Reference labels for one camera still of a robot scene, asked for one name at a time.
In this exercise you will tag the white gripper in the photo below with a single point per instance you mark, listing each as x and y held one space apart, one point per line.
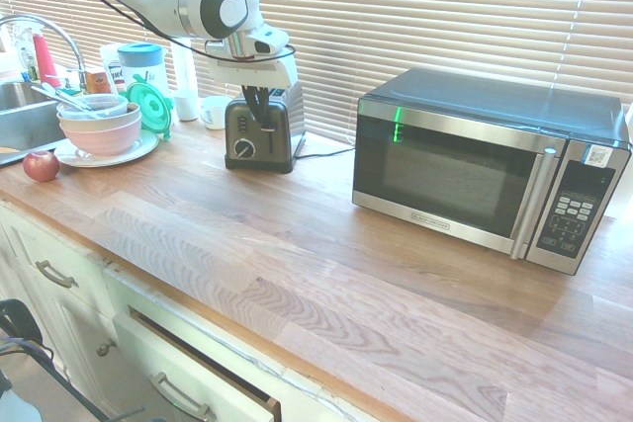
257 73

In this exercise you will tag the stainless steel two-slot toaster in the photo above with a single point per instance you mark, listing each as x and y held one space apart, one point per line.
247 140

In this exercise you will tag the white mug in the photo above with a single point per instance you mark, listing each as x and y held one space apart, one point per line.
215 110

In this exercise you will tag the small white cup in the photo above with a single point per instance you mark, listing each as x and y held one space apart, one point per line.
186 106

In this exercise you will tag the green container lid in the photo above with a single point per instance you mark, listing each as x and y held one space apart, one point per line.
153 108

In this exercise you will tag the wipes canister with blue lid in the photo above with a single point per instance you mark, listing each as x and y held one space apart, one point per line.
143 66

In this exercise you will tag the white bowl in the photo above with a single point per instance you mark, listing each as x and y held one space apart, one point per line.
126 118

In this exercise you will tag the white dinner plate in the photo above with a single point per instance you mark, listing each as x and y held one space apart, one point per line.
123 151

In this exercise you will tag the white printed packet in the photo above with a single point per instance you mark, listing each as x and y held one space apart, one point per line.
111 73

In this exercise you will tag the clear plastic food container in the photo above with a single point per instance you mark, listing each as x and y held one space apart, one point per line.
106 102

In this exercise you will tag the pink bowl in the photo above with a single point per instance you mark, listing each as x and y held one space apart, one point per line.
104 140

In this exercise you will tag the small orange box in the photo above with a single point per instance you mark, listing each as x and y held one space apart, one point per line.
98 82

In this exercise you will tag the wide beige window blind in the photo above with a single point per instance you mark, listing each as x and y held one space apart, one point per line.
420 12

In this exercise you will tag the chrome curved faucet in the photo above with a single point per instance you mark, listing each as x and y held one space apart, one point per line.
74 49

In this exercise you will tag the black and steel microwave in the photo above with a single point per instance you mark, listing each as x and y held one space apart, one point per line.
445 180

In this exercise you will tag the red bottle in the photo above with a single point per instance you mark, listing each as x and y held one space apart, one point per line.
45 59

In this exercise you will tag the narrow beige window blind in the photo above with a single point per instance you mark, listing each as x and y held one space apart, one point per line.
59 7

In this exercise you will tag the red apple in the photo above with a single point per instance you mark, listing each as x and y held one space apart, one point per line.
41 165

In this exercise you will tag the clear spray bottle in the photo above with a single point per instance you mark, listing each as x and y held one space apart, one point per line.
25 54

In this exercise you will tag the open white drawer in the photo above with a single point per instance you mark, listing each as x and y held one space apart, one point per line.
198 382

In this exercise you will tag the white kitchen cabinet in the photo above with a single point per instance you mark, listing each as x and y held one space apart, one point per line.
54 303

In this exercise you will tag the round metal cabinet knob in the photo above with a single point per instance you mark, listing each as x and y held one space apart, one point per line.
105 349

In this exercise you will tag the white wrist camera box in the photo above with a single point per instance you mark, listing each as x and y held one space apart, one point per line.
269 40

